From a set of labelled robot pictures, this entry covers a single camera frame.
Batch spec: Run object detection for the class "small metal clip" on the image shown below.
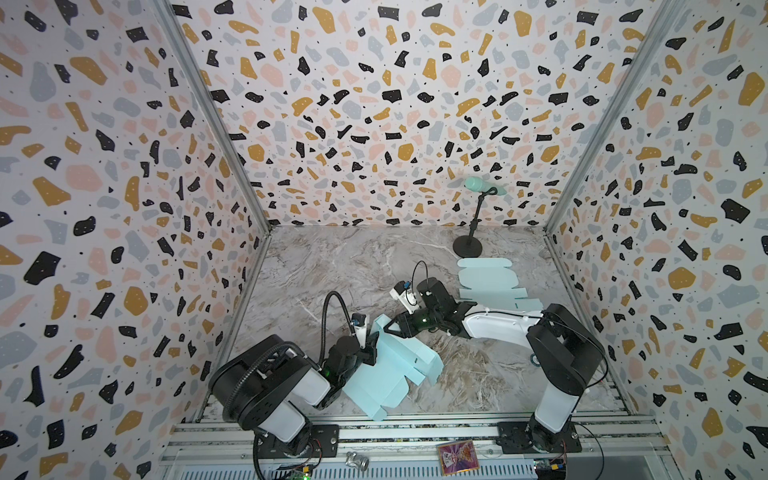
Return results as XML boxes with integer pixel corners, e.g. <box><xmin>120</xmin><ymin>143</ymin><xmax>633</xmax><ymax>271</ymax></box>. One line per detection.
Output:
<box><xmin>345</xmin><ymin>451</ymin><xmax>370</xmax><ymax>472</ymax></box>

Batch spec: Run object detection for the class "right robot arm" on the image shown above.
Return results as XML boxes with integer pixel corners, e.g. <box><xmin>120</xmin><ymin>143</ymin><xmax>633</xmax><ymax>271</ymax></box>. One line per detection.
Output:
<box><xmin>383</xmin><ymin>277</ymin><xmax>607</xmax><ymax>443</ymax></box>

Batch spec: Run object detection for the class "circuit board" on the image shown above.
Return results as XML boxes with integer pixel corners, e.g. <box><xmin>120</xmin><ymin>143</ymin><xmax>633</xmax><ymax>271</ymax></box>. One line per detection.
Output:
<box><xmin>533</xmin><ymin>454</ymin><xmax>567</xmax><ymax>480</ymax></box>
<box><xmin>279</xmin><ymin>461</ymin><xmax>320</xmax><ymax>480</ymax></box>

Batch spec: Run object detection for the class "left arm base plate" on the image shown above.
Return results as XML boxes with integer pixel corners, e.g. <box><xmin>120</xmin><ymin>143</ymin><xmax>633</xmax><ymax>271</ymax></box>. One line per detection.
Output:
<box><xmin>253</xmin><ymin>424</ymin><xmax>340</xmax><ymax>460</ymax></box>

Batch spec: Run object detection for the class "black microphone stand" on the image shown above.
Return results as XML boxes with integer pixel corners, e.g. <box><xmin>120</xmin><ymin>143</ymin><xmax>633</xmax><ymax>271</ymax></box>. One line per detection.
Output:
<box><xmin>453</xmin><ymin>187</ymin><xmax>497</xmax><ymax>258</ymax></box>

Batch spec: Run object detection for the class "colourful square card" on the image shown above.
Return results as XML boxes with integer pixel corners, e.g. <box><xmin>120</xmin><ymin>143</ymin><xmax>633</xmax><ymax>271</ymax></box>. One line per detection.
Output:
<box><xmin>437</xmin><ymin>440</ymin><xmax>479</xmax><ymax>476</ymax></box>

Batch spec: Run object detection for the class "circuit board left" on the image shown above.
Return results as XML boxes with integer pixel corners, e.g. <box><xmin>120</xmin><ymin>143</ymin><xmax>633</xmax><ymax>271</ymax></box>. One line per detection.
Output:
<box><xmin>279</xmin><ymin>461</ymin><xmax>320</xmax><ymax>480</ymax></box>

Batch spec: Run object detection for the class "aluminium mounting rail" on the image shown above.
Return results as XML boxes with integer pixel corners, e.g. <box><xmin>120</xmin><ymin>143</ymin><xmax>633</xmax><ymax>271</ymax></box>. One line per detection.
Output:
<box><xmin>155</xmin><ymin>412</ymin><xmax>682</xmax><ymax>479</ymax></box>

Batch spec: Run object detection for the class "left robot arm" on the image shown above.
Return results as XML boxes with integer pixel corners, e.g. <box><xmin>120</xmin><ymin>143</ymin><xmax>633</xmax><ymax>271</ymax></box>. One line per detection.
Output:
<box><xmin>209</xmin><ymin>333</ymin><xmax>379</xmax><ymax>456</ymax></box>

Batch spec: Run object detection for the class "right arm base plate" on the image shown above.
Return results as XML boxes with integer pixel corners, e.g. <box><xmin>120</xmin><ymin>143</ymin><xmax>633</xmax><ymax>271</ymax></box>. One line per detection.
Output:
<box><xmin>496</xmin><ymin>419</ymin><xmax>582</xmax><ymax>454</ymax></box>

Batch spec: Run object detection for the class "mint paper box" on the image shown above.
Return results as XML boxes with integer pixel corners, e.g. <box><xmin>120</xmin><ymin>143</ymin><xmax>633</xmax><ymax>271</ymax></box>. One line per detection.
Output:
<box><xmin>343</xmin><ymin>315</ymin><xmax>444</xmax><ymax>421</ymax></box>
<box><xmin>457</xmin><ymin>258</ymin><xmax>543</xmax><ymax>311</ymax></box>

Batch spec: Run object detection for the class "circuit board right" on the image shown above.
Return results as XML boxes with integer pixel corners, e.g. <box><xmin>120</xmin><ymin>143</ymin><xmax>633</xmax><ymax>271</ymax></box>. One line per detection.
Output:
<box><xmin>533</xmin><ymin>454</ymin><xmax>567</xmax><ymax>480</ymax></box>

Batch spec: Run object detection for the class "mint green microphone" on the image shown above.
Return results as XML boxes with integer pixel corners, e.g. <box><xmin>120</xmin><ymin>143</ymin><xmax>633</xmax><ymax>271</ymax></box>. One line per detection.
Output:
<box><xmin>464</xmin><ymin>177</ymin><xmax>507</xmax><ymax>196</ymax></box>

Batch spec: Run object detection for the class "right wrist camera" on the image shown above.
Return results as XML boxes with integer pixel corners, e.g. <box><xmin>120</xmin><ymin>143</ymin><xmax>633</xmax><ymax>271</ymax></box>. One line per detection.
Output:
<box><xmin>390</xmin><ymin>281</ymin><xmax>419</xmax><ymax>314</ymax></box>

